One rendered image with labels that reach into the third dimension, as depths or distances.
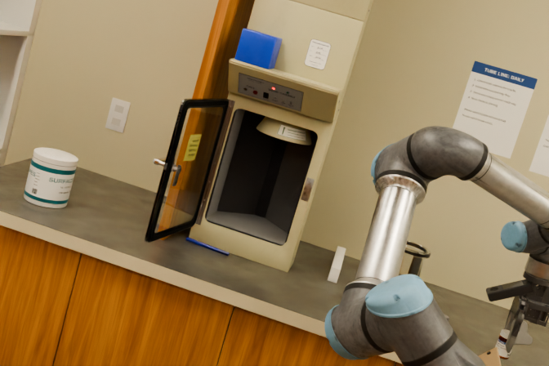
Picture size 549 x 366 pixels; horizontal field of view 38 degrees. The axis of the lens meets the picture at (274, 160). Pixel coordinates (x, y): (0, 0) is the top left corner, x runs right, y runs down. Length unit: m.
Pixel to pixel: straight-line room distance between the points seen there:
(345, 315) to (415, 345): 0.17
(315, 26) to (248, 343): 0.90
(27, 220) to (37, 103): 0.84
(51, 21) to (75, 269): 1.07
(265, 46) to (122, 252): 0.68
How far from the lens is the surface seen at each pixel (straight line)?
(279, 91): 2.26
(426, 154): 1.77
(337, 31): 2.31
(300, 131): 2.38
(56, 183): 2.42
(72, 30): 2.99
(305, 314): 2.14
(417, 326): 1.51
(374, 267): 1.69
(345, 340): 1.63
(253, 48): 2.24
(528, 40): 2.75
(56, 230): 2.27
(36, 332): 2.41
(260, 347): 2.21
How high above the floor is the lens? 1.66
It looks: 10 degrees down
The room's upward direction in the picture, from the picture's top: 16 degrees clockwise
